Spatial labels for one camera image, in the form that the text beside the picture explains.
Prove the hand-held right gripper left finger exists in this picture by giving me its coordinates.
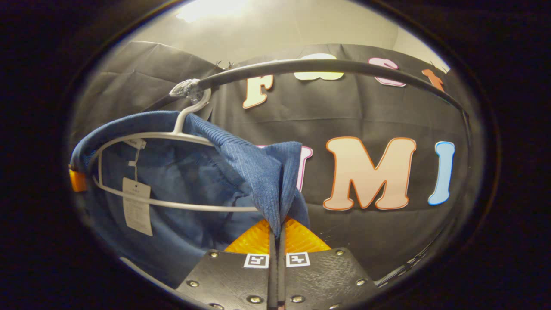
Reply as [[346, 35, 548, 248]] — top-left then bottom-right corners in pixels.
[[176, 218, 276, 310]]

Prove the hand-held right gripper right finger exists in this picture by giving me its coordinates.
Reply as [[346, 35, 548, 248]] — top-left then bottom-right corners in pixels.
[[279, 217, 379, 310]]

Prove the blue shirt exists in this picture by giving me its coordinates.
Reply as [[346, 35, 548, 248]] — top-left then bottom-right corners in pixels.
[[71, 111, 310, 289]]

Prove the white clothes hanger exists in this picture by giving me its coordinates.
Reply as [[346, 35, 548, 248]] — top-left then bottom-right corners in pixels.
[[88, 80, 259, 212]]

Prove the black backdrop cloth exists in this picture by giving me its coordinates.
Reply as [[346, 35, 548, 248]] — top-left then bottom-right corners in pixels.
[[71, 41, 478, 285]]

